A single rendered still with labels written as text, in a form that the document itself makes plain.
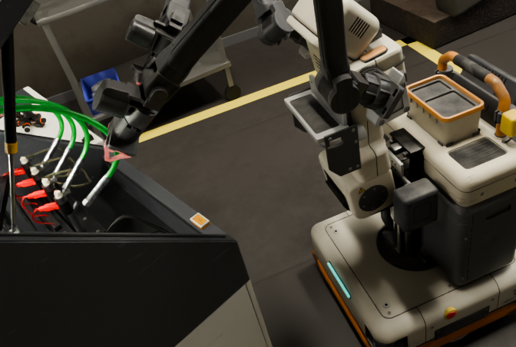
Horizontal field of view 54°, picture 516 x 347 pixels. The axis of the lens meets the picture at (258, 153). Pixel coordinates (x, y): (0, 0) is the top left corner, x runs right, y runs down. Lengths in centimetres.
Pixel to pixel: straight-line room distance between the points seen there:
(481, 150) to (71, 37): 328
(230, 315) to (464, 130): 91
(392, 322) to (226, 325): 68
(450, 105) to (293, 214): 121
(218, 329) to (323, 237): 85
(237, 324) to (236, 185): 153
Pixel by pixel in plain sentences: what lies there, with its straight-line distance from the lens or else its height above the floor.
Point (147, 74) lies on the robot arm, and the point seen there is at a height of 142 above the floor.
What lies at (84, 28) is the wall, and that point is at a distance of 420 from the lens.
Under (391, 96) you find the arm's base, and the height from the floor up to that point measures 119.
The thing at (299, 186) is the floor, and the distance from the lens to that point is 279.
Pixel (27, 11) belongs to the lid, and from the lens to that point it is 85.
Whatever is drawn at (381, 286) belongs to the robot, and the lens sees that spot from 197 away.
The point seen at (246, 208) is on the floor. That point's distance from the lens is 274.
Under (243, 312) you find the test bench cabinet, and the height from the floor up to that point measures 70.
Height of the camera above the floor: 188
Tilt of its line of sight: 38 degrees down
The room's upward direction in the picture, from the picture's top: 14 degrees counter-clockwise
